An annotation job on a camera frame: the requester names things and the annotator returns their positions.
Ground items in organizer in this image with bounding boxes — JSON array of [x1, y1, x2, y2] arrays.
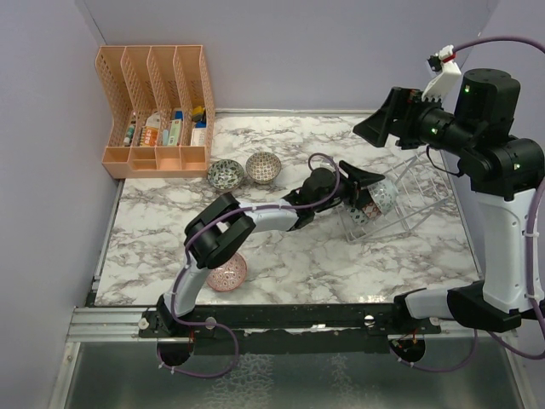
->
[[123, 106, 207, 147]]

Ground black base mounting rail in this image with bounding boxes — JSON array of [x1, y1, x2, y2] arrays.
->
[[84, 279, 444, 355]]

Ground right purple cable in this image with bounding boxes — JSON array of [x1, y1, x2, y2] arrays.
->
[[398, 36, 545, 372]]

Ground white wire dish rack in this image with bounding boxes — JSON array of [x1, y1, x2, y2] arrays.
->
[[336, 152, 452, 242]]

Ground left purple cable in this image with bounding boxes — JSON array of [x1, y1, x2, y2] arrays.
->
[[159, 153, 341, 378]]

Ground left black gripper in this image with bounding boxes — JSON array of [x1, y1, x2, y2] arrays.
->
[[313, 162, 383, 212]]

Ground blue triangle pattern bowl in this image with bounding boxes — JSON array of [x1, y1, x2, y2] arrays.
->
[[368, 177, 399, 215]]

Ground brown tile pattern bowl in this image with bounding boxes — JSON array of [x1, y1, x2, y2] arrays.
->
[[245, 152, 282, 184]]

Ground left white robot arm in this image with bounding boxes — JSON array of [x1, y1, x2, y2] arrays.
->
[[157, 153, 386, 337]]

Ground red circle pattern bowl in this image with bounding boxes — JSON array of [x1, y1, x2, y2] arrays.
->
[[206, 252, 248, 292]]

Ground orange plastic desk organizer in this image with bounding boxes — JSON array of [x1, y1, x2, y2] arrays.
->
[[95, 45, 215, 180]]

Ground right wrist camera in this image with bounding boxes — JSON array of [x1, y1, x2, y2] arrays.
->
[[422, 44, 462, 101]]

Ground purple cable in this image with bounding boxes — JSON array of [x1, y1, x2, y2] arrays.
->
[[159, 153, 341, 378], [398, 36, 545, 372]]

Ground red geometric pattern bowl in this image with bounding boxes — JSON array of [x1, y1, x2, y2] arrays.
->
[[362, 201, 382, 221]]

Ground blue floral pattern bowl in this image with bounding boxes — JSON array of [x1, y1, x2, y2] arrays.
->
[[346, 206, 370, 226]]

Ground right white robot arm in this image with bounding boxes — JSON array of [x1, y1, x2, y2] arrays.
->
[[353, 68, 544, 333]]

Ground green leaf pattern bowl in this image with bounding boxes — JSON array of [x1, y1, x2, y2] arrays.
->
[[207, 159, 244, 191]]

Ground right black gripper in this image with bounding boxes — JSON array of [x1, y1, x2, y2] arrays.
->
[[354, 85, 478, 156]]

